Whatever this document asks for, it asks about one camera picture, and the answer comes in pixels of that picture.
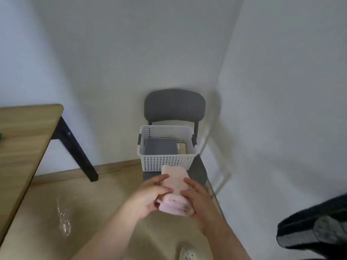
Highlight person's right hand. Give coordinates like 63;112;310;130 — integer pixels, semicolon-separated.
180;177;220;233

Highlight person's left hand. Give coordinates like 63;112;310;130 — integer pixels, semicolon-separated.
127;174;174;220

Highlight salmon pink scalloped towel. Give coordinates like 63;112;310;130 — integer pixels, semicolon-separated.
154;165;195;217

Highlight white plastic basket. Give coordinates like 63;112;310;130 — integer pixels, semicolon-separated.
137;125;198;172

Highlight grey-blue towel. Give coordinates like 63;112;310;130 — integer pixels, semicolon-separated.
144;137;178;156

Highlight person's left forearm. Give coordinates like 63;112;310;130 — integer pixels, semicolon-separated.
72;208;141;260

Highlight person's white dotted slipper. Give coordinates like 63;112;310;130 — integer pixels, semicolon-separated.
179;244;200;260

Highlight clear plastic wrap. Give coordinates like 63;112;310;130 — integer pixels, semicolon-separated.
55;198;72;237

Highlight grey chair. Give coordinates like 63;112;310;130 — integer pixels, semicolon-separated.
143;88;208;187

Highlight dark grey curtain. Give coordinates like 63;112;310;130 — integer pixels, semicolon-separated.
276;194;347;260

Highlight wooden table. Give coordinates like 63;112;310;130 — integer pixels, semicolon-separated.
0;104;99;244

